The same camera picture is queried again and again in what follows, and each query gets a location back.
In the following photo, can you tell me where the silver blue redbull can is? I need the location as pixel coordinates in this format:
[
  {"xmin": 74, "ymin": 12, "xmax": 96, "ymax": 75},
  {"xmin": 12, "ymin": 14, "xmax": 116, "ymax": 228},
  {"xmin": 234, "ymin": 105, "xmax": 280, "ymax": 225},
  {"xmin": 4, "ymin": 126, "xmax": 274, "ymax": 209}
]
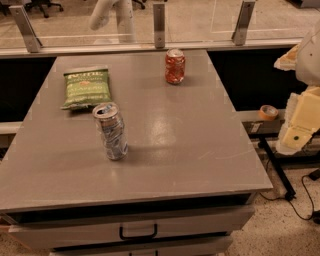
[{"xmin": 93, "ymin": 102, "xmax": 128, "ymax": 161}]

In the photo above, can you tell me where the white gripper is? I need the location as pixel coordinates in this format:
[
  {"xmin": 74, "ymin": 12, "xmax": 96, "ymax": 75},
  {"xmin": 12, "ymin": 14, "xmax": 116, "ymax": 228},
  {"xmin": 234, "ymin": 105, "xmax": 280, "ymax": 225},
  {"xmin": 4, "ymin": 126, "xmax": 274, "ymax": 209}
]
[{"xmin": 274, "ymin": 27, "xmax": 320, "ymax": 155}]

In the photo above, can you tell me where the grey lower drawer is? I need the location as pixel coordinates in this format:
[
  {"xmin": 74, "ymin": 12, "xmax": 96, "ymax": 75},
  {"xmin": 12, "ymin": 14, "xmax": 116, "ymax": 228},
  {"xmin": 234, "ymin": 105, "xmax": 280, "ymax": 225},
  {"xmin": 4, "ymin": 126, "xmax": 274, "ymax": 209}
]
[{"xmin": 49, "ymin": 236, "xmax": 232, "ymax": 256}]

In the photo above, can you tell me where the black table leg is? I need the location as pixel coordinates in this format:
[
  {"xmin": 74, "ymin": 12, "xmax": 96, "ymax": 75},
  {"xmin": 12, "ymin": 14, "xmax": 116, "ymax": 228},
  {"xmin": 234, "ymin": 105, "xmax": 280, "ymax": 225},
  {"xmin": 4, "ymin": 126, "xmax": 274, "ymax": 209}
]
[{"xmin": 258, "ymin": 137, "xmax": 296, "ymax": 202}]

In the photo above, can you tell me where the right metal railing bracket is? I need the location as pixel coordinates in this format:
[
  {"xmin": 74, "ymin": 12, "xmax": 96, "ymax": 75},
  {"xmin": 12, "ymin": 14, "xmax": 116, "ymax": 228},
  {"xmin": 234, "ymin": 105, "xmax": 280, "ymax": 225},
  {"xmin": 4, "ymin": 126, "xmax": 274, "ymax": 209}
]
[{"xmin": 232, "ymin": 0, "xmax": 256, "ymax": 46}]

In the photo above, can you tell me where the metal railing bracket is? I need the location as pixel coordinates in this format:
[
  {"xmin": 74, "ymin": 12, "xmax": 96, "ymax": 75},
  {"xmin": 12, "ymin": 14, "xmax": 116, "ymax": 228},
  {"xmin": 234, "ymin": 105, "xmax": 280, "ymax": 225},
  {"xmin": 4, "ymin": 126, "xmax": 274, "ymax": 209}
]
[
  {"xmin": 9, "ymin": 5, "xmax": 42, "ymax": 53},
  {"xmin": 153, "ymin": 4, "xmax": 165, "ymax": 49},
  {"xmin": 232, "ymin": 0, "xmax": 256, "ymax": 46}
]

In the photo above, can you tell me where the orange soda can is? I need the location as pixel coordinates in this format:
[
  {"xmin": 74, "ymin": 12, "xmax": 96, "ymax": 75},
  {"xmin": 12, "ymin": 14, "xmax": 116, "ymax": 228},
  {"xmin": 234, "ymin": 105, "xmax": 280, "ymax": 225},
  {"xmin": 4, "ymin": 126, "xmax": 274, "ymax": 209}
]
[{"xmin": 165, "ymin": 48, "xmax": 185, "ymax": 84}]

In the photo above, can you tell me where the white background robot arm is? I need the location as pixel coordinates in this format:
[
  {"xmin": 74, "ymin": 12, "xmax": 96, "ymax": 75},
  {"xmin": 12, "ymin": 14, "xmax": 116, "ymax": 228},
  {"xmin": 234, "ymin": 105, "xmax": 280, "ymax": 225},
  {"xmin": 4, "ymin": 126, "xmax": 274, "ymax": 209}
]
[{"xmin": 89, "ymin": 0, "xmax": 320, "ymax": 155}]

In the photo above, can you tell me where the left metal railing bracket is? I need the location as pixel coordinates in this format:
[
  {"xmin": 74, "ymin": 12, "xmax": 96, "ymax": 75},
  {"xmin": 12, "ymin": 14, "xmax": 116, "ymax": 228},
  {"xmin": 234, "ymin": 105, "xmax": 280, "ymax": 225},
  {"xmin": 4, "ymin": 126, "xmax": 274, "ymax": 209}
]
[{"xmin": 9, "ymin": 5, "xmax": 42, "ymax": 53}]

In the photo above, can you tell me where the black power cable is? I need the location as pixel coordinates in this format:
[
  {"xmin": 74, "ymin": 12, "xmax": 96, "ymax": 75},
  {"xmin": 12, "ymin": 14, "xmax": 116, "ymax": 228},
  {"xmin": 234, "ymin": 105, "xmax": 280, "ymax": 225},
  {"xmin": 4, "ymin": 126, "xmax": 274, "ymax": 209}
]
[{"xmin": 259, "ymin": 159, "xmax": 320, "ymax": 222}]

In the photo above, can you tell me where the grey upper drawer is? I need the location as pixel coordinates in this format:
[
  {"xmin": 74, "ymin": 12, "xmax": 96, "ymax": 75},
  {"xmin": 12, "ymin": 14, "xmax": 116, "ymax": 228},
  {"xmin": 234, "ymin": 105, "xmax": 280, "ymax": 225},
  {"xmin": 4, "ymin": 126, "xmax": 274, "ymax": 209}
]
[{"xmin": 9, "ymin": 205, "xmax": 254, "ymax": 249}]

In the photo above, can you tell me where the middle metal railing bracket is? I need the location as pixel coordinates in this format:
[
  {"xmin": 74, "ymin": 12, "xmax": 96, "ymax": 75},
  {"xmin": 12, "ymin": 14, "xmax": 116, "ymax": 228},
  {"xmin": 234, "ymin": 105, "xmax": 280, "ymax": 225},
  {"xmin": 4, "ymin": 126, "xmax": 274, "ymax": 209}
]
[{"xmin": 153, "ymin": 4, "xmax": 165, "ymax": 49}]

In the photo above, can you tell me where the orange tape roll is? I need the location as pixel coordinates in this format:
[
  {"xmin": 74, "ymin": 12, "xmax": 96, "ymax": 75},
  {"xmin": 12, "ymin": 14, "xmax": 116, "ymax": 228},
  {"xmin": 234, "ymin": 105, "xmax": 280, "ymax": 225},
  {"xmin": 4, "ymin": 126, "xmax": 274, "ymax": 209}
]
[{"xmin": 259, "ymin": 105, "xmax": 279, "ymax": 121}]

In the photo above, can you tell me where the grey drawer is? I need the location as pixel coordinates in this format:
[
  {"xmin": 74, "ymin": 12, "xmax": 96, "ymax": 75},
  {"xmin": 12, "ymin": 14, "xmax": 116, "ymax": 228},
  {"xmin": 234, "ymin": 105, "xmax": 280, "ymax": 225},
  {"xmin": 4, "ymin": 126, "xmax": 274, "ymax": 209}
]
[
  {"xmin": 49, "ymin": 236, "xmax": 232, "ymax": 256},
  {"xmin": 9, "ymin": 205, "xmax": 254, "ymax": 249}
]

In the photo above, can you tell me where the green chip bag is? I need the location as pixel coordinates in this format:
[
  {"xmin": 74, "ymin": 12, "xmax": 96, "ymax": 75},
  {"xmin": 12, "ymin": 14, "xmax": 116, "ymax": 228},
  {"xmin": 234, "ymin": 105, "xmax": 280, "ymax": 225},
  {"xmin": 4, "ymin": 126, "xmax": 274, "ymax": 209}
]
[{"xmin": 61, "ymin": 66, "xmax": 112, "ymax": 110}]

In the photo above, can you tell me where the black office chair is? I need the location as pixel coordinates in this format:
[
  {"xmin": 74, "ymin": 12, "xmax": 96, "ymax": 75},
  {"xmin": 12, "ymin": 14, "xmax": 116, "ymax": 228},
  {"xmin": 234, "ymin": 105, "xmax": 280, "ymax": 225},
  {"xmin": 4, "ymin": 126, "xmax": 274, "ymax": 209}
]
[{"xmin": 24, "ymin": 0, "xmax": 64, "ymax": 18}]

